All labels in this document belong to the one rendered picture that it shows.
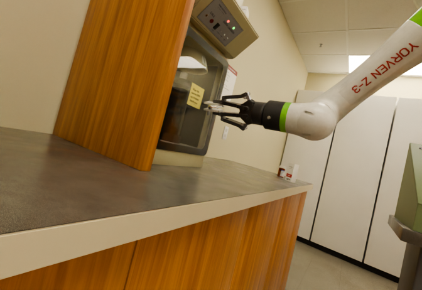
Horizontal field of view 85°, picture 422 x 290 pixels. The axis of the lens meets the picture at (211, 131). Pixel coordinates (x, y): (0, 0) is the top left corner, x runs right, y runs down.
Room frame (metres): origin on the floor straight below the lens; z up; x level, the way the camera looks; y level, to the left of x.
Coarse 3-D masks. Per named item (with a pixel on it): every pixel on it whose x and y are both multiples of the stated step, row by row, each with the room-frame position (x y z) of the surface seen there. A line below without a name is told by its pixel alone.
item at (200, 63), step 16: (192, 32) 0.72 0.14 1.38; (192, 48) 0.74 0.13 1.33; (208, 48) 0.81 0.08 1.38; (192, 64) 0.75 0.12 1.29; (208, 64) 0.83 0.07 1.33; (224, 64) 0.91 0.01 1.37; (176, 80) 0.71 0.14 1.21; (192, 80) 0.77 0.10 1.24; (208, 80) 0.85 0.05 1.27; (224, 80) 0.94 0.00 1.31; (176, 96) 0.73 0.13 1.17; (208, 96) 0.87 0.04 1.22; (176, 112) 0.74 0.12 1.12; (192, 112) 0.81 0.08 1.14; (208, 112) 0.89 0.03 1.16; (176, 128) 0.76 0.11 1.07; (192, 128) 0.83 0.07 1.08; (208, 128) 0.91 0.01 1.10; (160, 144) 0.71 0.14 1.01; (176, 144) 0.78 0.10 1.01; (192, 144) 0.85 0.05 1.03; (208, 144) 0.94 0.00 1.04
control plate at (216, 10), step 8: (216, 0) 0.67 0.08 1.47; (208, 8) 0.68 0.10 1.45; (216, 8) 0.69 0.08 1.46; (224, 8) 0.71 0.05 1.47; (200, 16) 0.70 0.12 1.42; (208, 16) 0.71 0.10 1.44; (216, 16) 0.72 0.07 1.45; (224, 16) 0.73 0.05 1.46; (232, 16) 0.75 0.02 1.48; (208, 24) 0.74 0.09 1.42; (224, 24) 0.76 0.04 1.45; (232, 24) 0.78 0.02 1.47; (216, 32) 0.78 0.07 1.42; (224, 32) 0.79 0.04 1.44; (232, 32) 0.81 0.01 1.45; (240, 32) 0.82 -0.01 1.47; (224, 40) 0.82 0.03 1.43
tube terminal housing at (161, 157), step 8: (240, 0) 0.93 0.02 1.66; (192, 24) 0.73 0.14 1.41; (200, 32) 0.77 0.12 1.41; (208, 40) 0.82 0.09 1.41; (216, 48) 0.86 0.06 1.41; (224, 56) 0.92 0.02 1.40; (160, 152) 0.74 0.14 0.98; (168, 152) 0.77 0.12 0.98; (176, 152) 0.80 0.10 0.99; (160, 160) 0.74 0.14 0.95; (168, 160) 0.78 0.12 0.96; (176, 160) 0.81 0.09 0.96; (184, 160) 0.85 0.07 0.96; (192, 160) 0.89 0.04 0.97; (200, 160) 0.94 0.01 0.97
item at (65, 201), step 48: (0, 144) 0.47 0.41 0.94; (48, 144) 0.61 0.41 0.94; (0, 192) 0.26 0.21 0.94; (48, 192) 0.29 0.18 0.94; (96, 192) 0.33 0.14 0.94; (144, 192) 0.39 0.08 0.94; (192, 192) 0.48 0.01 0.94; (240, 192) 0.61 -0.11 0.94; (288, 192) 1.02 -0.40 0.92; (0, 240) 0.18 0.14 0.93; (48, 240) 0.21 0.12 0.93; (96, 240) 0.26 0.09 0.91
